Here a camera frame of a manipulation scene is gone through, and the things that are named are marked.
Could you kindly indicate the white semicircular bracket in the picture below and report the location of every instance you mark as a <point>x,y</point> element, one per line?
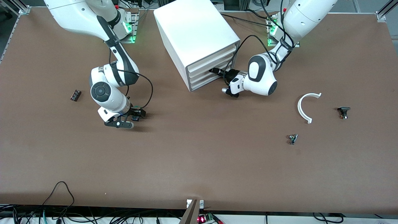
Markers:
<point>299,107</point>

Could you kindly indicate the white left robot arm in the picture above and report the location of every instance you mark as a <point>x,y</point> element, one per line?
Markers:
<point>261,74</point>

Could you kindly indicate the green circuit board red light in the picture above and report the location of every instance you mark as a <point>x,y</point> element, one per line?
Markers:
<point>205,218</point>

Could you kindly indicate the chrome valve fitting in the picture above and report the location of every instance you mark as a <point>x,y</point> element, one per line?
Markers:
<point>292,138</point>

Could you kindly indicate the white drawer cabinet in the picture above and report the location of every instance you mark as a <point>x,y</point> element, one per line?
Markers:
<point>192,28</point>

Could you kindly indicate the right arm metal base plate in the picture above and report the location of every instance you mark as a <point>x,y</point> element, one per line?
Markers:
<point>134,29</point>

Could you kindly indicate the green push button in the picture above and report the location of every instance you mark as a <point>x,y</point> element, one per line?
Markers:
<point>135,118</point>

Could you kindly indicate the small black capacitor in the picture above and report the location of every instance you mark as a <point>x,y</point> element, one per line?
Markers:
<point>75,95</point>

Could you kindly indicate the aluminium frame profile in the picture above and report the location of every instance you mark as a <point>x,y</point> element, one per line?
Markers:
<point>21,7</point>
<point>385,11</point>

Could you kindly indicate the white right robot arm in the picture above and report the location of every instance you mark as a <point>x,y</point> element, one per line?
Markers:
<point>102,91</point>

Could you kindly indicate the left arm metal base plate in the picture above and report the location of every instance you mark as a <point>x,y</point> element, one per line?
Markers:
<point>270,39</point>

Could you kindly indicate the white plastic drawer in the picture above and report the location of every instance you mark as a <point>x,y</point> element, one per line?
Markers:
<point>202,72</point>
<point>214,56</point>
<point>202,82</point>

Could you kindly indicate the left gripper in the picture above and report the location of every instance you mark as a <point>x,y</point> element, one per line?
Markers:
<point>230,75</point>

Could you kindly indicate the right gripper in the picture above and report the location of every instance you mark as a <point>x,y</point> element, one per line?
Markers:
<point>136,111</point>

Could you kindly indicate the black push button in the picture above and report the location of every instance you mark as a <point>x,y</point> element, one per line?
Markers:
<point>343,109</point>

